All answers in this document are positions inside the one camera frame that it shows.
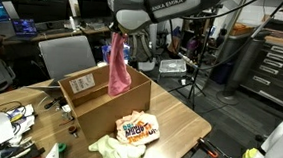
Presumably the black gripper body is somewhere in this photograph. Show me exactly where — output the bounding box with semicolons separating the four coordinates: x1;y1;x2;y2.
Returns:
110;22;130;39

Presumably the pink shirt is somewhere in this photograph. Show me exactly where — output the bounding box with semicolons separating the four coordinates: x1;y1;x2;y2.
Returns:
106;31;136;98

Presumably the peach printed shirt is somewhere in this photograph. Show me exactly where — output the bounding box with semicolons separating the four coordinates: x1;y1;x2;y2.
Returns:
114;108;162;148

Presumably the light green towel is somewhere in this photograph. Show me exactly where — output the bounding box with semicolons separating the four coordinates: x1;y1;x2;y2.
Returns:
87;133;147;158

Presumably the blue printed box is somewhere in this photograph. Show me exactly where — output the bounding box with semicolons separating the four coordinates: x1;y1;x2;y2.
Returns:
99;40;132;66

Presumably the open cardboard box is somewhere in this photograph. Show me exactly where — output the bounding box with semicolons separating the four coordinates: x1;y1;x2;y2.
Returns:
54;58;154;148

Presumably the olive grey backpack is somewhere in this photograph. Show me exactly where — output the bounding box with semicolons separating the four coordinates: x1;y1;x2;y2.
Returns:
126;29;157;64

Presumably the orange brown bag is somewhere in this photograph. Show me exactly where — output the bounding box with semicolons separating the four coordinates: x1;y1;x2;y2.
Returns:
167;25;183;56

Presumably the long wooden desk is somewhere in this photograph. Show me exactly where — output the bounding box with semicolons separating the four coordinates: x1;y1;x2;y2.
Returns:
0;18;113;54

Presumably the white plastic tray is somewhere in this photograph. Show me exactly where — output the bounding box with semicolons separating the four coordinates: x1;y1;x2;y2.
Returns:
158;57;188;78

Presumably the wide black computer monitor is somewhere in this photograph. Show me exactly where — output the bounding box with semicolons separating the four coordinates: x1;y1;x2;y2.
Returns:
9;0;75;27

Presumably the black tripod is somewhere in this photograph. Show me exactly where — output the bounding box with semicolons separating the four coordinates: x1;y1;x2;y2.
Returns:
167;10;214;112

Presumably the open laptop with purple screen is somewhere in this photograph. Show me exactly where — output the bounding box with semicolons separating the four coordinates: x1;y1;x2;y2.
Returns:
9;17;40;43

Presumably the black hand tool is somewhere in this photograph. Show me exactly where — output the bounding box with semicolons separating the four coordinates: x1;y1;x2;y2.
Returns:
43;95;68;112

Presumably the small brown object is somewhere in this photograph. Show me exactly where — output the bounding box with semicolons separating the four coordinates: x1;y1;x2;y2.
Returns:
67;125;80;139

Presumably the dark blue bin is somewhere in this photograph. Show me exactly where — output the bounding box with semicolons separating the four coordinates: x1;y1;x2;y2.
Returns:
210;59;235;85

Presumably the green tape roll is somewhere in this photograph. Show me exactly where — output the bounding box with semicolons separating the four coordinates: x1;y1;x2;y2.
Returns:
56;141;68;154

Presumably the white triangular paper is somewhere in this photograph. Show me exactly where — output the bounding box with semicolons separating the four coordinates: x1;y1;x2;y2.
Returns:
43;141;61;158

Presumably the orange black screwdriver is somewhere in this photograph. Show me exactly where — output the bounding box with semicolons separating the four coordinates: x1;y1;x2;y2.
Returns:
195;137;220;158

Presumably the dark drawer cabinet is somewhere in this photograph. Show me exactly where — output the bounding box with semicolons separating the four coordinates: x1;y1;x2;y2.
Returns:
239;32;283;113

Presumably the yellow green object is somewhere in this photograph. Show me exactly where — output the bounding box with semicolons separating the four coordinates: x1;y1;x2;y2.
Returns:
241;146;260;158

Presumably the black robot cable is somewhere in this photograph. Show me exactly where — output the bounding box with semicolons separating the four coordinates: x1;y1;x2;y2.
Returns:
165;0;283;77

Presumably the grey pedestal stand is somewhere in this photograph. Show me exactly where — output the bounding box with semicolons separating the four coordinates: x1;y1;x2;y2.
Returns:
215;25;268;108

